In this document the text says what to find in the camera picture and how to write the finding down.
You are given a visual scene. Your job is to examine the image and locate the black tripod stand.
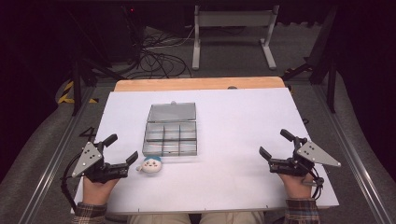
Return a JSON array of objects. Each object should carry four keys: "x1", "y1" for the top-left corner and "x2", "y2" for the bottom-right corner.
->
[{"x1": 65, "y1": 12, "x2": 126, "y2": 118}]

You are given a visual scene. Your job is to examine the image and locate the tangle of black floor cables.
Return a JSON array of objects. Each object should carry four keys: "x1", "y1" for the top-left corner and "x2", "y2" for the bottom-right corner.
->
[{"x1": 123, "y1": 26, "x2": 194, "y2": 80}]

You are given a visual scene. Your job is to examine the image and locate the black floor tape mark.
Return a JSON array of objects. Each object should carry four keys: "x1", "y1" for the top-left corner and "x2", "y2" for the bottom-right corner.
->
[{"x1": 78, "y1": 126, "x2": 98, "y2": 143}]

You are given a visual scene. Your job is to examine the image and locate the white table sheet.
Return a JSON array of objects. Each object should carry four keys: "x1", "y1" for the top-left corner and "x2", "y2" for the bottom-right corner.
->
[{"x1": 73, "y1": 87, "x2": 340, "y2": 216}]

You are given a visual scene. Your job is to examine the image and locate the right hand-held gripper black cable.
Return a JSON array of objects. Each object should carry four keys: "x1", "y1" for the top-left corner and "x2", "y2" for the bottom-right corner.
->
[{"x1": 303, "y1": 166, "x2": 326, "y2": 201}]

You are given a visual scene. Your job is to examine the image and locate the left hand-held gripper black cable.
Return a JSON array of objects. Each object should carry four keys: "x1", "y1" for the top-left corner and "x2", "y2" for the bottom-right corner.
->
[{"x1": 59, "y1": 152, "x2": 83, "y2": 213}]

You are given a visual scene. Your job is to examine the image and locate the black metal stand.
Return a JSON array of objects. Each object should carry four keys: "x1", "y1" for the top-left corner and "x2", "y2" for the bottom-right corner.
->
[{"x1": 280, "y1": 5, "x2": 341, "y2": 115}]

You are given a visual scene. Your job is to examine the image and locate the metal floor rail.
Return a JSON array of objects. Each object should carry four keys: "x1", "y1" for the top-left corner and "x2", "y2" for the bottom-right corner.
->
[
  {"x1": 17, "y1": 87, "x2": 97, "y2": 224},
  {"x1": 312, "y1": 83, "x2": 394, "y2": 224}
]

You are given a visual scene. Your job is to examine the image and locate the person's left hand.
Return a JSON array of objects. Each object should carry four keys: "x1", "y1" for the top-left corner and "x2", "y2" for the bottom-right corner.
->
[{"x1": 81, "y1": 176, "x2": 120, "y2": 206}]

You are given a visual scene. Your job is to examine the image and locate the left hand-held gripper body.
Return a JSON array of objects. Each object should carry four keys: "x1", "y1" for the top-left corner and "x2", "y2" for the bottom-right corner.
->
[{"x1": 71, "y1": 141, "x2": 130, "y2": 184}]

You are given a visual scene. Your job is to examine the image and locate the person's right hand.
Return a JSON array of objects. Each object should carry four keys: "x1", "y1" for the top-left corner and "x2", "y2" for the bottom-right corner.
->
[{"x1": 278, "y1": 173, "x2": 316, "y2": 201}]

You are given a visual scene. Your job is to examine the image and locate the small plush toy blue cap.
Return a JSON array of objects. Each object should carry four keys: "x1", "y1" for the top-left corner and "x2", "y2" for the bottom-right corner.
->
[{"x1": 135, "y1": 155, "x2": 163, "y2": 175}]

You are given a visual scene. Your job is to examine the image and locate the white metal stand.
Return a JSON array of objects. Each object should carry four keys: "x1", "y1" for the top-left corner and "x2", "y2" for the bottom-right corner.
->
[{"x1": 191, "y1": 4, "x2": 280, "y2": 71}]

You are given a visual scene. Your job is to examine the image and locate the clear plastic compartment box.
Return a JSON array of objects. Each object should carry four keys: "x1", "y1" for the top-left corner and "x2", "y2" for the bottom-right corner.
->
[{"x1": 141, "y1": 101, "x2": 199, "y2": 158}]

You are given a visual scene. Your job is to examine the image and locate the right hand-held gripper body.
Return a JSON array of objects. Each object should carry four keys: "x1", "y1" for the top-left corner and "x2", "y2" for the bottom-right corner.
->
[{"x1": 268, "y1": 136, "x2": 342, "y2": 178}]

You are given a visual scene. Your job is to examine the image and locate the hand-held gripper black cable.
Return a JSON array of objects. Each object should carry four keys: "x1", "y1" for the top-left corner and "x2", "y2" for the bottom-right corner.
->
[
  {"x1": 59, "y1": 152, "x2": 83, "y2": 213},
  {"x1": 303, "y1": 166, "x2": 326, "y2": 201}
]

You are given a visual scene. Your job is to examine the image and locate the yellow black floor tape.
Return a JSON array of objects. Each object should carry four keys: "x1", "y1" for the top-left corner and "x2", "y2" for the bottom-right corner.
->
[{"x1": 56, "y1": 80, "x2": 100, "y2": 105}]

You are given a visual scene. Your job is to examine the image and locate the person's beige trousers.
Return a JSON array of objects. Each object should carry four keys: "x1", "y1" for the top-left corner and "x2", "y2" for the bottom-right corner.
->
[{"x1": 125, "y1": 211, "x2": 266, "y2": 224}]

